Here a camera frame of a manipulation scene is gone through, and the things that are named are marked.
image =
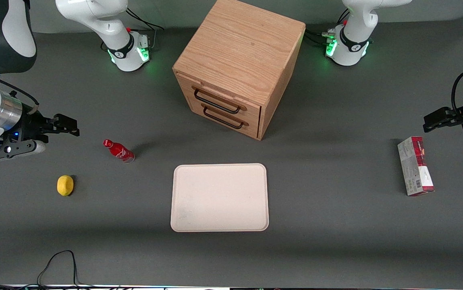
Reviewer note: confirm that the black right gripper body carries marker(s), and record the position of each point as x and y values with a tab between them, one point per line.
31	124

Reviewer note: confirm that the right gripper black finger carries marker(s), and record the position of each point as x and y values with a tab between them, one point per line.
41	139
67	125

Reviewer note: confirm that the wooden drawer front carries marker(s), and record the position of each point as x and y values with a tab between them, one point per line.
251	113
251	129

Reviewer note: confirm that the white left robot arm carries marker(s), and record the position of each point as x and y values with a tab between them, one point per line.
356	36

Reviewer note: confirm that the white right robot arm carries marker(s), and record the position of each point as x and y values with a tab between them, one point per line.
17	28

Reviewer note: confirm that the oak wooden drawer cabinet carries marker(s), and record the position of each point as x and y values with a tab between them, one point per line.
247	48

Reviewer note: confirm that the yellow lemon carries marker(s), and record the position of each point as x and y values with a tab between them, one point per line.
65	185

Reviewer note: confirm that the red tartan grey carton box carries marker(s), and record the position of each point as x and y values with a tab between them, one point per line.
414	169

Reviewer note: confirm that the red soda bottle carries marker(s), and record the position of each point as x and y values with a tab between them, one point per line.
119	151

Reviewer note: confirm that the cream plastic tray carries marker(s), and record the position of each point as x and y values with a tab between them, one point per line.
219	197

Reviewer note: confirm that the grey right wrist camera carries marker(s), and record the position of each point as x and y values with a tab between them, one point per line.
9	151

